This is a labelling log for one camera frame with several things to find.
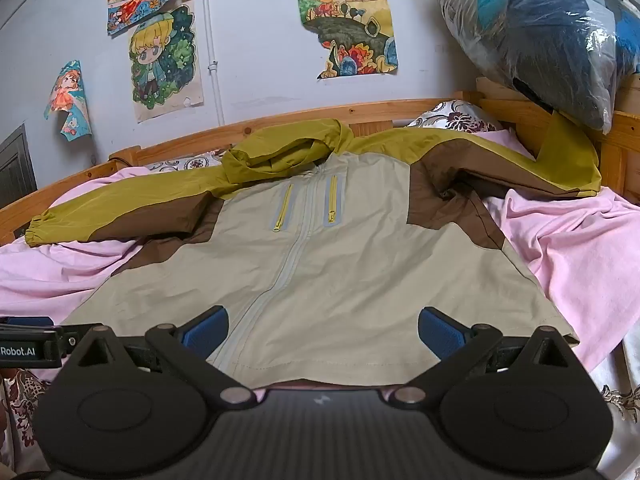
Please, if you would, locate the floral patterned pillow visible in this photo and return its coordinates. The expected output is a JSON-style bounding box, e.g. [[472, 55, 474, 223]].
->
[[407, 100, 502, 134]]

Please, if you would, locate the pink bed sheet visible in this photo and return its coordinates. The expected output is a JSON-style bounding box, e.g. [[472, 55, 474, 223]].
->
[[0, 127, 640, 392]]

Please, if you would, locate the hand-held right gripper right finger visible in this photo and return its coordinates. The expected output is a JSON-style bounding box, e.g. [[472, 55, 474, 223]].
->
[[389, 306, 576, 411]]

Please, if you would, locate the dark door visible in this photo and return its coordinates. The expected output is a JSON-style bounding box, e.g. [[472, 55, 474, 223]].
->
[[0, 123, 39, 241]]

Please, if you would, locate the wooden bed frame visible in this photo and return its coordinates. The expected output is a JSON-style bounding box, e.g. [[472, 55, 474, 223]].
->
[[0, 74, 640, 247]]

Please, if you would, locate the clear plastic bag of clothes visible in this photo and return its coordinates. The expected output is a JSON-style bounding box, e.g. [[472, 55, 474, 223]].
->
[[430, 0, 640, 134]]

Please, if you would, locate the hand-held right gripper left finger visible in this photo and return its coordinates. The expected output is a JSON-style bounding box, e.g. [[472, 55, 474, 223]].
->
[[70, 305, 256, 411]]

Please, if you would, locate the small orange-haired cartoon wall poster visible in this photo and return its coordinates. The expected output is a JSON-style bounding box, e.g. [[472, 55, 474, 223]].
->
[[44, 59, 94, 139]]

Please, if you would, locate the blond cartoon figure wall poster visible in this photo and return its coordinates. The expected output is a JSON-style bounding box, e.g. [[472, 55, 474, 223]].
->
[[128, 2, 204, 124]]

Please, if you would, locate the white wall pipe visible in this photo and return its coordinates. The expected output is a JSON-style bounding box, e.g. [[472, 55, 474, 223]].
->
[[202, 0, 224, 126]]

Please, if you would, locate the beige olive brown hooded jacket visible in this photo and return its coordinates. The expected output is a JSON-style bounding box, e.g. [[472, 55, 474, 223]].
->
[[25, 119, 604, 390]]

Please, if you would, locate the landscape drawing wall poster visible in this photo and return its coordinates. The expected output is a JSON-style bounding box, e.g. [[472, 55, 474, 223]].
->
[[294, 0, 400, 80]]

